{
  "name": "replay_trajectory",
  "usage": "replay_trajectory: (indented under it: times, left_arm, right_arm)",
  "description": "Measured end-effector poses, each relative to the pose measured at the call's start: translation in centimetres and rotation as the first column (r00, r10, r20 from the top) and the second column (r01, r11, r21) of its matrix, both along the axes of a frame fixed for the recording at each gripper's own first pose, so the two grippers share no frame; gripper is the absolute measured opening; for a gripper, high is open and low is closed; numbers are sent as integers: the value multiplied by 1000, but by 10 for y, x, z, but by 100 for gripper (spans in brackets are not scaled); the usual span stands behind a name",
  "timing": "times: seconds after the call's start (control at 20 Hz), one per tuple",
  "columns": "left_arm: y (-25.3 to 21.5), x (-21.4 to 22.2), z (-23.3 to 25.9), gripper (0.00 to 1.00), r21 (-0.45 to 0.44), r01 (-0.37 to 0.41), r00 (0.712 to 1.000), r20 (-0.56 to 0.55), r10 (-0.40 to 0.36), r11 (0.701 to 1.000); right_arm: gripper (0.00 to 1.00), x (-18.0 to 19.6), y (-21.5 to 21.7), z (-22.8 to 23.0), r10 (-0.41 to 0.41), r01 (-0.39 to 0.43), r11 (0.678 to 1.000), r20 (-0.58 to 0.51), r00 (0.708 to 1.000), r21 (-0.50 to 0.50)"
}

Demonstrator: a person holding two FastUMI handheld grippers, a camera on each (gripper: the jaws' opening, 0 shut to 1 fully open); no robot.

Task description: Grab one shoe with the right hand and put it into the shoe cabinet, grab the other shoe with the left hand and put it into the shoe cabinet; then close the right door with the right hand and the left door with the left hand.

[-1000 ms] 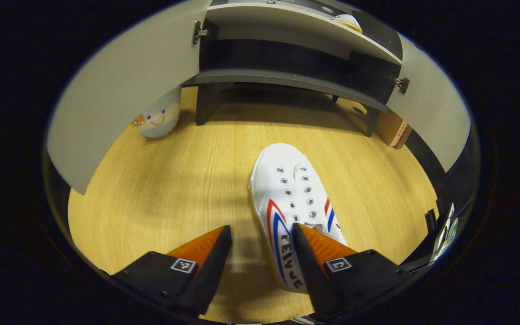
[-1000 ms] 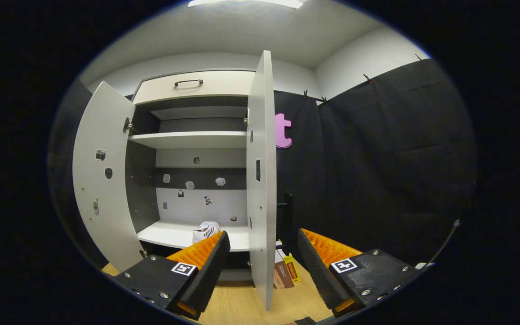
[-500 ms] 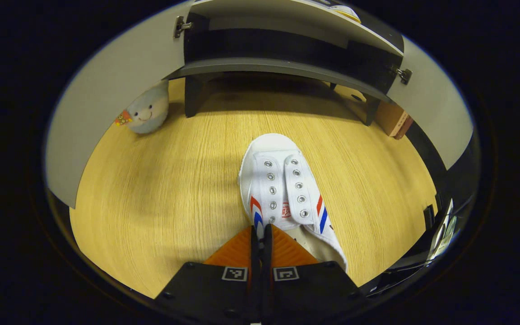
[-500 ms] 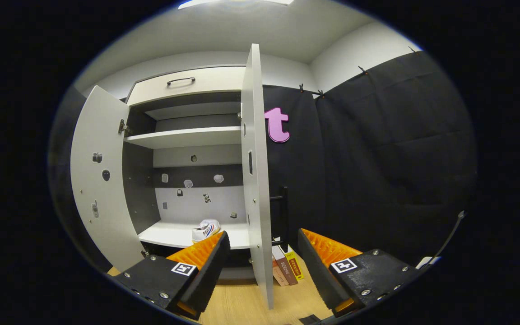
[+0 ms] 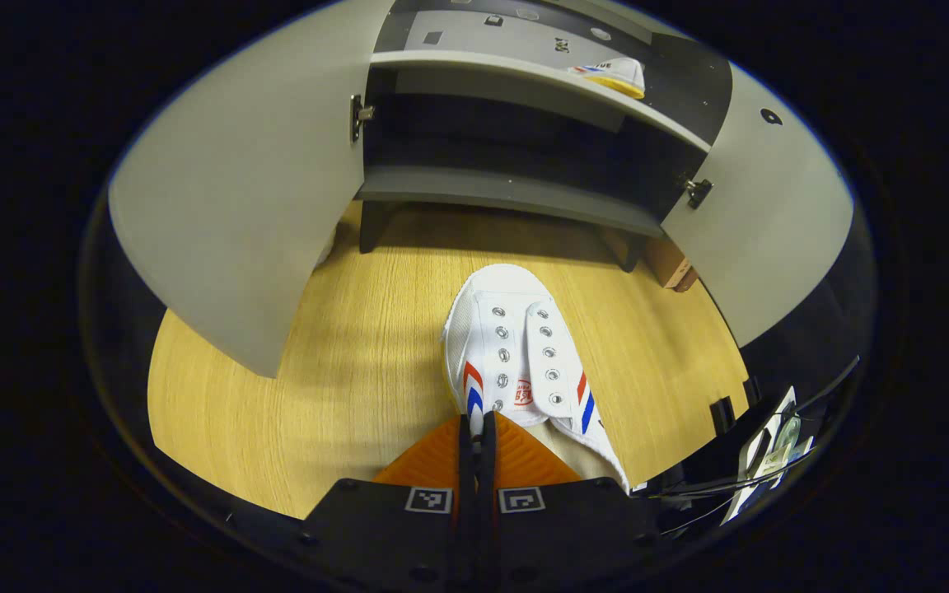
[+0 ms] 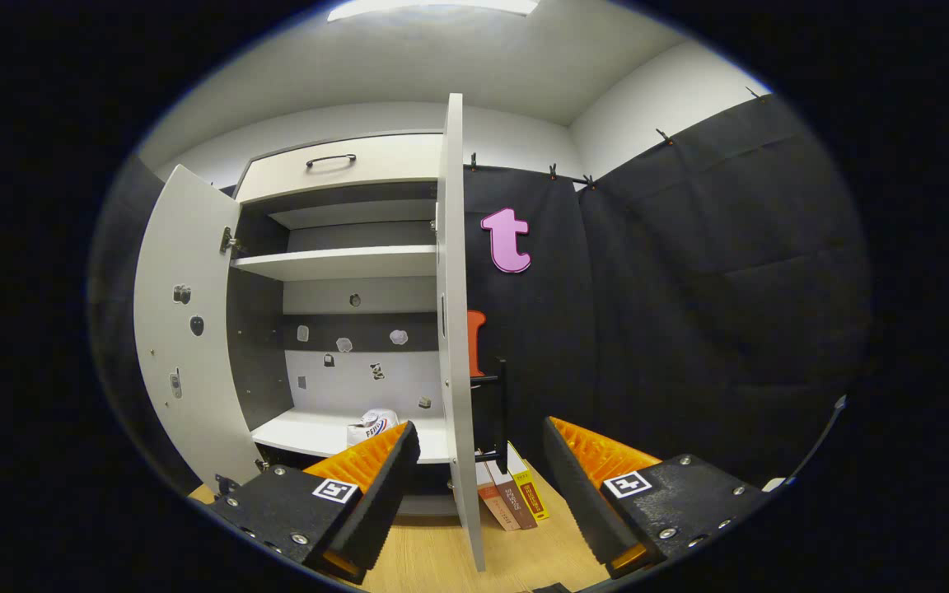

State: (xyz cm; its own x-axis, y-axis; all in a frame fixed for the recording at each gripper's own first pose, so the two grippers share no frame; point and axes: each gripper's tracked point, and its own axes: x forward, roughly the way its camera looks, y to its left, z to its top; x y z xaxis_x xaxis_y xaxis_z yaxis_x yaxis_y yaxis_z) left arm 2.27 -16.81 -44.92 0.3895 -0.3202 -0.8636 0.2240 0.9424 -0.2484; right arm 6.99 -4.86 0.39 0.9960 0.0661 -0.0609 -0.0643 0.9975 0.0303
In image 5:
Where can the brown and white box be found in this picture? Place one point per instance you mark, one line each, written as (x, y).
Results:
(670, 263)

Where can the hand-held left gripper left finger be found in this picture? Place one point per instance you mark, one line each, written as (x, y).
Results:
(384, 535)

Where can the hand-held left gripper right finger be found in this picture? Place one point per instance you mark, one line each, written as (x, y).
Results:
(573, 535)

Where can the white striped shoe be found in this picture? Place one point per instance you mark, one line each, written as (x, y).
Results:
(507, 329)
(619, 76)

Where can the cabinet door with cherry sticker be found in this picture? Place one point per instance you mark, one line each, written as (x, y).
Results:
(771, 231)

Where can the black backdrop cloth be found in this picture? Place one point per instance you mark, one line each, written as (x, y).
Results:
(804, 329)

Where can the cabinet door with camera sticker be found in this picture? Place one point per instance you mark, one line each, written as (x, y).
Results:
(252, 189)

